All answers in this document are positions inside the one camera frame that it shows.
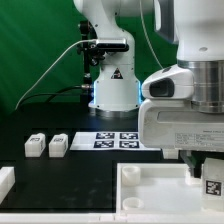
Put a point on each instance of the black camera on stand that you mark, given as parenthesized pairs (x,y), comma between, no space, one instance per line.
(93,51)

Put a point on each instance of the white square table top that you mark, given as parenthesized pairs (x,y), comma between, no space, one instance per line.
(161,194)

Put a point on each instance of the white sheet with AprilTags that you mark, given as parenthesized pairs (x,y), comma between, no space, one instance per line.
(108,141)

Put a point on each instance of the white U-shaped obstacle fence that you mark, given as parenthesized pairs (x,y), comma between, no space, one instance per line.
(8,180)

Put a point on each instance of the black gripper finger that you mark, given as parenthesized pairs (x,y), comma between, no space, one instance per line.
(194,161)

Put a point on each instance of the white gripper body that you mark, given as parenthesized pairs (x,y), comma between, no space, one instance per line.
(174,125)

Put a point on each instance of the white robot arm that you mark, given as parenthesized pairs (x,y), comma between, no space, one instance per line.
(196,26)

